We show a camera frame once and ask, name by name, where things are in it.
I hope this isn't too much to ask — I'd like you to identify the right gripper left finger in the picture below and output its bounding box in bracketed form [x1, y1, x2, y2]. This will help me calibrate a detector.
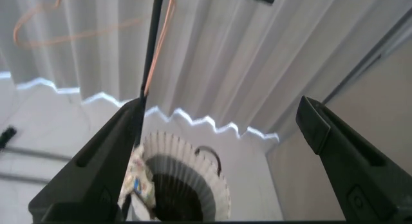
[28, 97, 145, 223]

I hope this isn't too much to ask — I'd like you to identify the black clothes rack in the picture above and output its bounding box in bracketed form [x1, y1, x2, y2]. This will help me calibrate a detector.
[0, 0, 276, 185]

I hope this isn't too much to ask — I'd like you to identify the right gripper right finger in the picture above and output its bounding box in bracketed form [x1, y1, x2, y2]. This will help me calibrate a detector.
[295, 95, 412, 223]

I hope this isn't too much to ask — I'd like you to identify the cream printed garment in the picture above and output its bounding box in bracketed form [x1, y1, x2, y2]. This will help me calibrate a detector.
[117, 145, 158, 209]

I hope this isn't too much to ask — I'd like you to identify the white laundry basket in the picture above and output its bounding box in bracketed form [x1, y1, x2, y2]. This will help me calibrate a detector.
[127, 130, 232, 222]

